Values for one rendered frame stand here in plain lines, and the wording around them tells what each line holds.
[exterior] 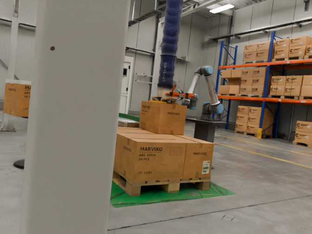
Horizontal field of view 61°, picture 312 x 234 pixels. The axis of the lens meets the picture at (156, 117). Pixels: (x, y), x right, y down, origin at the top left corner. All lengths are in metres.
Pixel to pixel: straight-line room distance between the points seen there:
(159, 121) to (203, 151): 0.71
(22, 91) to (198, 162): 2.11
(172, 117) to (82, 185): 3.09
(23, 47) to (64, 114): 12.06
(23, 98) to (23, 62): 9.12
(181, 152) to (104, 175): 2.48
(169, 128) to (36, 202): 3.11
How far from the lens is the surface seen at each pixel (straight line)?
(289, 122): 12.16
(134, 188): 2.69
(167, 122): 3.44
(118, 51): 0.41
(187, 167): 2.97
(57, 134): 0.39
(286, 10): 13.45
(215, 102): 4.00
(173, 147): 2.80
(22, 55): 12.39
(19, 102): 3.27
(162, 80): 3.66
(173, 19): 3.80
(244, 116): 11.88
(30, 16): 12.69
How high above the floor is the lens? 0.93
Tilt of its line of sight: 3 degrees down
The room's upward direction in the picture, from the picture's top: 6 degrees clockwise
